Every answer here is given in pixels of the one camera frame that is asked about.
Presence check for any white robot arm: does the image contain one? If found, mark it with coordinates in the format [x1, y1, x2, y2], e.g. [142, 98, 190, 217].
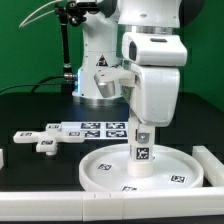
[73, 0, 206, 128]

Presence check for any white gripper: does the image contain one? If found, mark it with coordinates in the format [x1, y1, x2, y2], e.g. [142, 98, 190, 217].
[122, 63, 180, 144]

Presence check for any white left fence piece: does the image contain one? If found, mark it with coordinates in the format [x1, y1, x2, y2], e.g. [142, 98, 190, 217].
[0, 149, 4, 170]

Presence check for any white right fence bar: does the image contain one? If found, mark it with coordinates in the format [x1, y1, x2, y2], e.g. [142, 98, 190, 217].
[192, 146, 224, 187]

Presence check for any black camera stand pole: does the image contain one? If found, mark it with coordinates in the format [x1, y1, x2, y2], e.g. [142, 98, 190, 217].
[55, 1, 85, 94]

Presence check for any white round table top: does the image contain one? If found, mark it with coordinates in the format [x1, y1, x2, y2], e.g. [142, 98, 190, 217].
[79, 144, 204, 191]

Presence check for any white cross-shaped table base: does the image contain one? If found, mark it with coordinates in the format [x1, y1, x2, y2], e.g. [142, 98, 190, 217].
[13, 123, 85, 156]

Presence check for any white fence bar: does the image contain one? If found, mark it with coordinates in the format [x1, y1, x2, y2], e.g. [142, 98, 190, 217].
[192, 146, 224, 187]
[0, 187, 224, 221]

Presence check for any black cable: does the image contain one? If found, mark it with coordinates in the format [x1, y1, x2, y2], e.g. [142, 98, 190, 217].
[0, 74, 68, 95]

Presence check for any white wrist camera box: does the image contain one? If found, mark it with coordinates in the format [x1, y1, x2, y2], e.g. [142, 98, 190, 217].
[122, 32, 187, 66]

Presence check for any white front fence bar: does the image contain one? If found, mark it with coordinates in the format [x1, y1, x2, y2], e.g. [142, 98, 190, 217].
[0, 187, 224, 221]

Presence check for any white marker tag sheet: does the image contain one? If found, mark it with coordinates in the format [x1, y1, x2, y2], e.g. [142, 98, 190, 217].
[62, 122, 128, 139]

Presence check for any white cable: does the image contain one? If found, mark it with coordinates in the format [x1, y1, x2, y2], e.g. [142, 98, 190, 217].
[18, 0, 69, 29]

